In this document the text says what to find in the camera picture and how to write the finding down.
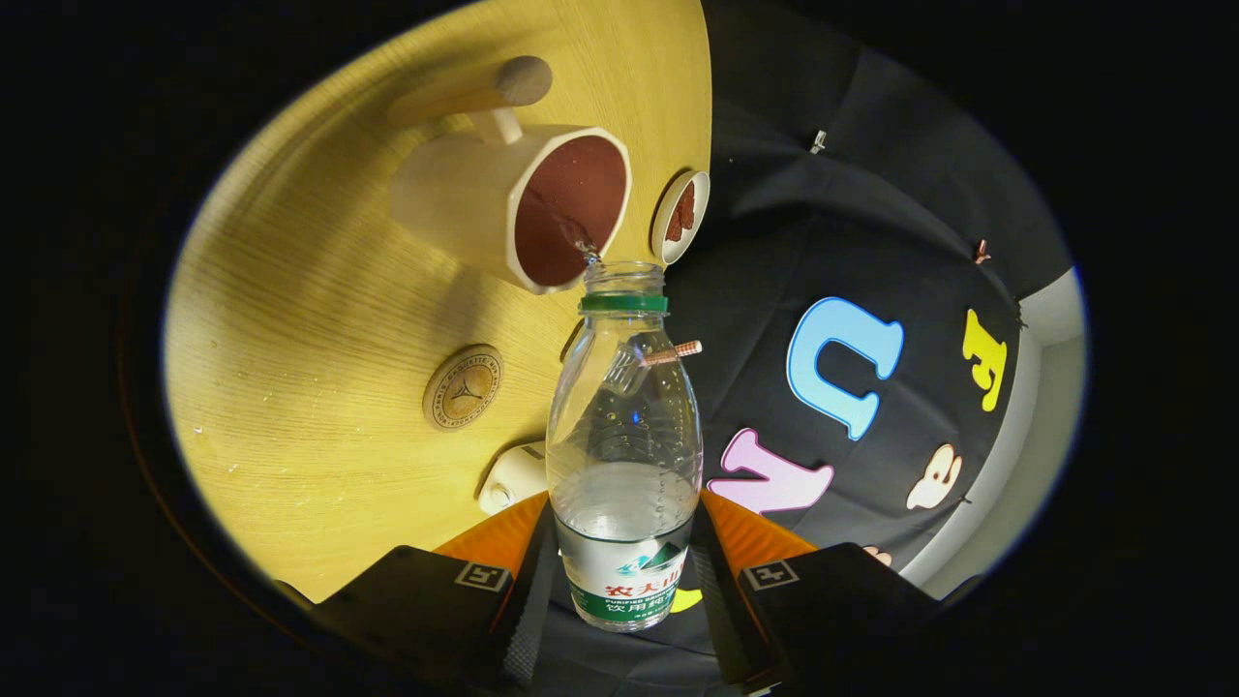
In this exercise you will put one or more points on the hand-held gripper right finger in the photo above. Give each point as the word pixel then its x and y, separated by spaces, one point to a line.
pixel 721 620

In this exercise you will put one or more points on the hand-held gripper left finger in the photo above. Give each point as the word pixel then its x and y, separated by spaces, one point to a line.
pixel 518 624

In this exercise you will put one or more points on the clear plastic juice bottle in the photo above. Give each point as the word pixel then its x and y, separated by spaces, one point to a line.
pixel 624 523

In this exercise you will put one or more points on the round wooden coaster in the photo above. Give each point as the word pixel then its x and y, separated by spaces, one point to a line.
pixel 463 387

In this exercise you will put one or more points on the white toaster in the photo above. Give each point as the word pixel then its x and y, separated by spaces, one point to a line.
pixel 518 474

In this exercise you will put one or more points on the wooden table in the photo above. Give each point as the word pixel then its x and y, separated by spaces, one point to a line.
pixel 319 290

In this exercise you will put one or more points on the brown food piece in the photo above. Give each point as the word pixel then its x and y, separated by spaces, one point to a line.
pixel 683 211

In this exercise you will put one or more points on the small white plate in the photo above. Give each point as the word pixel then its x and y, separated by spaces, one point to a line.
pixel 699 203

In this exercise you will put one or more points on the silver metal clip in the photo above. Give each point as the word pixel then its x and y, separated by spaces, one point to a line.
pixel 819 141

